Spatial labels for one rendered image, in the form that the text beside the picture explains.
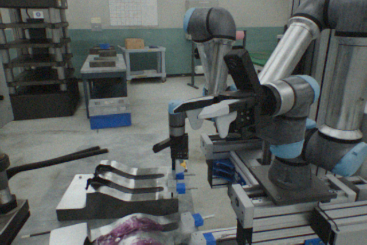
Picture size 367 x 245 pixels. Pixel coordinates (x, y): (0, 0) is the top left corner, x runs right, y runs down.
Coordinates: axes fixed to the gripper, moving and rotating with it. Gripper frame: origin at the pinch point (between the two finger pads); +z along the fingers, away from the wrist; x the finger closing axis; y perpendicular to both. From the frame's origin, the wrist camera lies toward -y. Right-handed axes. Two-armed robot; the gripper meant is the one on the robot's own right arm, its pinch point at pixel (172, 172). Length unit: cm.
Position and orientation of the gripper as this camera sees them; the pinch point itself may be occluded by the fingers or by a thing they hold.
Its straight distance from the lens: 134.9
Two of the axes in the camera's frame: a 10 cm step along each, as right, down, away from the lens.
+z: 0.0, 9.5, 3.3
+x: -0.5, -3.3, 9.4
